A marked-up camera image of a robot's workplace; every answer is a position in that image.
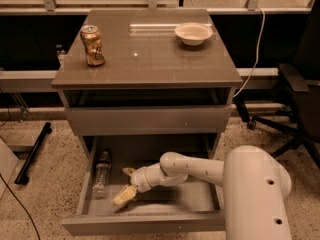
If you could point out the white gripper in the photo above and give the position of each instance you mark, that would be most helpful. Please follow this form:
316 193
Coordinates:
141 178

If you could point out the clear plastic water bottle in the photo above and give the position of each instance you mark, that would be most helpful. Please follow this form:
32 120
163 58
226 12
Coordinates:
102 174

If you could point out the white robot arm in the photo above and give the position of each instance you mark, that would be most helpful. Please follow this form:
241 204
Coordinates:
254 186

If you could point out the open grey middle drawer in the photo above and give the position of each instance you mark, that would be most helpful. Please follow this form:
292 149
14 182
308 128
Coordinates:
192 206

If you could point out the grey top drawer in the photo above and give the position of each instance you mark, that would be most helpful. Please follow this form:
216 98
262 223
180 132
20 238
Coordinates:
147 120

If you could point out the grey drawer cabinet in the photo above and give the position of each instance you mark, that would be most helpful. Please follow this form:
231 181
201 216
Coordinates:
147 65

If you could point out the bottle behind cabinet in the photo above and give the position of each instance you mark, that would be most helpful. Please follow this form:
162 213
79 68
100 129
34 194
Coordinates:
61 53

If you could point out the black floor stand bar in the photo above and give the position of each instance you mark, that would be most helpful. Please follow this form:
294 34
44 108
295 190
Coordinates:
22 177

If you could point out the crushed gold soda can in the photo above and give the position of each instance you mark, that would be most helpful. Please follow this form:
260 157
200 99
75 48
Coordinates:
92 41

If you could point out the white paper bowl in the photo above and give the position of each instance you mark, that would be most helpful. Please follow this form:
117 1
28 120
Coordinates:
193 34

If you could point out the black office chair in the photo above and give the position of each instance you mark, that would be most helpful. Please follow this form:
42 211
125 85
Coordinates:
299 88

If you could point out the metal window railing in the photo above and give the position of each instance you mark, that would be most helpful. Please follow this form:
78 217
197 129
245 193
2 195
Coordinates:
150 0

